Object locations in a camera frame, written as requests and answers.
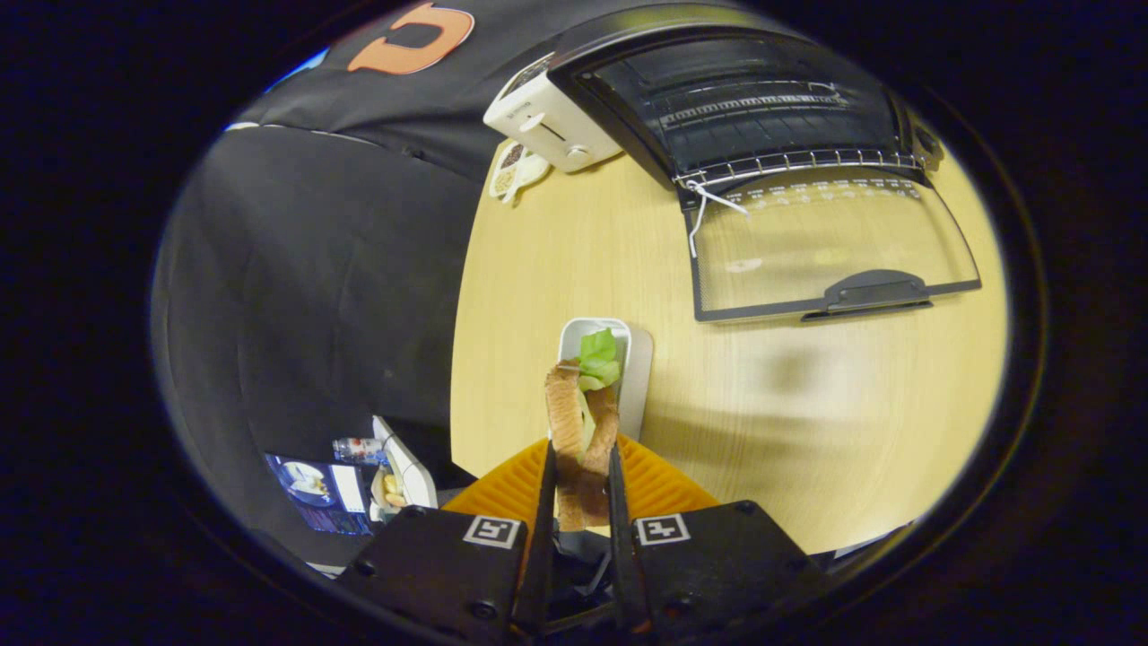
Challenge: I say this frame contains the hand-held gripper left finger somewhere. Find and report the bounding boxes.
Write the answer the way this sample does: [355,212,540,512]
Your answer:
[335,440,559,643]

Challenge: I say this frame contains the clear plastic water bottle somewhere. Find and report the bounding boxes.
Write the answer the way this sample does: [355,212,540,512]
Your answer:
[332,436,388,466]

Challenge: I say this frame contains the white string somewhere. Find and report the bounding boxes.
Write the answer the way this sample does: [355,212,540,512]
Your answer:
[686,179,750,259]

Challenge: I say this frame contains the white rectangular tray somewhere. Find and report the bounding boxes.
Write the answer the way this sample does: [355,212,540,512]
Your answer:
[549,317,654,445]

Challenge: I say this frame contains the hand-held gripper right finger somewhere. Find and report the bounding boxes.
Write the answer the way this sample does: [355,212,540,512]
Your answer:
[608,435,828,642]

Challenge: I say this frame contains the blue printed box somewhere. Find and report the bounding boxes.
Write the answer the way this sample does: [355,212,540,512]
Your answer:
[265,453,378,537]

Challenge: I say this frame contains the white divided condiment dish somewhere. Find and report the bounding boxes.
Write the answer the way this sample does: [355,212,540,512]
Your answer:
[489,139,552,205]

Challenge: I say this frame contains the black toaster oven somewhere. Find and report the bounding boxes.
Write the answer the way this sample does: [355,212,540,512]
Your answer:
[547,4,983,324]

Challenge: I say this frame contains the white tray with food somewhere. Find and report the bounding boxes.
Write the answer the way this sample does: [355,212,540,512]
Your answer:
[370,415,440,523]

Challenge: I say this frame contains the white pop-up toaster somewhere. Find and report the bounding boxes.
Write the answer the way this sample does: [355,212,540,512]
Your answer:
[483,52,624,174]

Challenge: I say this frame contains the toast sandwich with lettuce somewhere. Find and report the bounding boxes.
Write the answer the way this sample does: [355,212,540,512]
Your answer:
[544,327,622,532]

